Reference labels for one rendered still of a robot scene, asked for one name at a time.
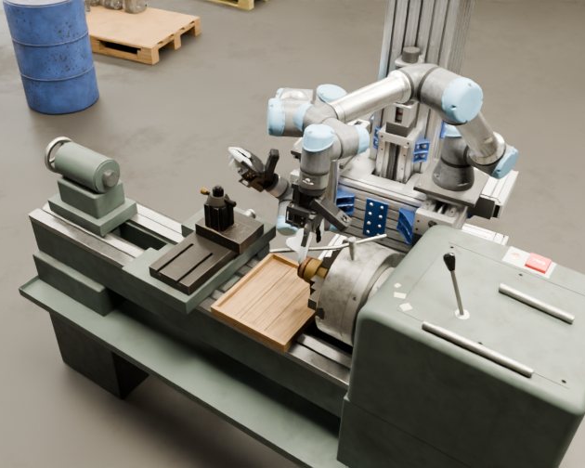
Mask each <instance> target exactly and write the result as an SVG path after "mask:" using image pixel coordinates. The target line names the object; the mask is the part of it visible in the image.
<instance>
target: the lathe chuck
mask: <svg viewBox="0 0 585 468"><path fill-rule="evenodd" d="M384 248H385V247H383V246H381V245H379V244H376V243H374V242H367V243H362V244H359V245H357V256H358V257H359V259H358V261H357V262H356V263H351V262H349V261H348V260H347V257H348V256H349V255H350V254H349V248H348V247H346V248H343V250H342V251H341V252H340V253H339V254H338V256H337V257H336V259H335V260H334V262H333V264H332V265H331V268H330V270H329V272H328V274H327V276H326V278H325V280H324V282H323V284H322V287H321V290H320V293H319V296H318V302H317V308H323V311H325V315H324V320H322V319H320V318H319V317H318V316H316V323H317V326H318V329H319V330H321V331H323V332H326V333H328V334H329V335H331V336H333V337H335V338H336V339H338V340H340V341H342V342H344V341H343V339H342V334H341V329H342V321H343V316H344V312H345V308H346V304H347V302H348V299H349V296H350V294H351V292H352V290H353V288H354V286H355V284H356V282H357V280H358V277H359V275H360V274H361V272H362V270H363V269H364V267H365V266H366V265H367V264H368V263H369V261H370V260H371V259H372V257H373V256H374V255H375V254H377V253H378V252H379V251H380V250H382V249H384Z"/></svg>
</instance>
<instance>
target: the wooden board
mask: <svg viewBox="0 0 585 468"><path fill-rule="evenodd" d="M298 267H299V264H298V262H295V261H293V260H292V259H290V258H288V257H285V256H283V255H281V254H279V253H270V254H269V255H267V256H266V257H265V258H264V259H263V260H262V261H261V262H260V263H259V264H257V265H256V266H255V267H254V268H253V269H252V270H251V271H250V272H248V273H247V274H246V275H245V276H244V277H243V278H242V279H241V280H239V281H238V282H237V283H236V284H235V285H234V286H233V287H232V288H231V289H229V290H228V291H227V292H226V293H225V294H224V295H223V296H222V297H220V298H219V299H218V300H217V301H216V302H215V303H214V304H213V305H211V315H212V316H214V317H216V318H218V319H221V320H223V321H225V322H226V323H227V324H229V325H231V326H233V327H235V328H237V329H239V330H240V331H242V332H245V333H247V334H249V335H251V336H252V337H253V338H255V339H257V340H259V341H261V342H263V343H265V344H267V345H269V346H271V347H273V348H275V349H277V350H279V351H280V352H281V353H283V354H284V353H285V352H286V351H287V350H288V349H289V348H290V347H291V345H292V344H293V343H294V342H295V341H296V340H297V339H298V338H299V336H300V335H301V334H302V333H303V332H304V331H305V330H306V329H307V328H308V326H309V325H310V324H311V323H312V322H313V321H314V320H315V319H316V315H317V312H316V311H314V310H312V309H310V308H308V307H307V303H308V297H309V296H310V289H309V286H310V284H309V283H307V282H305V281H304V280H303V279H300V278H299V277H298V276H297V269H298Z"/></svg>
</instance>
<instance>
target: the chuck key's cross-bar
mask: <svg viewBox="0 0 585 468"><path fill-rule="evenodd" d="M386 238H387V236H386V234H383V235H380V236H376V237H371V238H367V239H364V240H356V245H359V244H362V243H367V242H371V241H377V240H382V239H386ZM346 247H350V246H349V244H348V243H344V244H340V245H334V246H318V247H308V252H311V251H327V250H338V249H343V248H346ZM269 253H270V254H280V253H296V251H294V250H293V249H292V248H285V249H270V250H269Z"/></svg>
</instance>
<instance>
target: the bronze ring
mask: <svg viewBox="0 0 585 468"><path fill-rule="evenodd" d="M322 261H323V260H319V259H317V258H313V257H310V256H306V257H305V260H304V261H303V262H302V263H301V264H300V265H299V267H298V269H297V276H298V277H299V278H300V279H302V280H304V281H305V282H307V283H309V284H310V280H311V279H312V278H313V277H314V276H315V275H317V276H319V277H321V278H323V279H325V278H326V276H327V274H328V272H329V269H328V268H326V267H325V266H322V265H321V263H322Z"/></svg>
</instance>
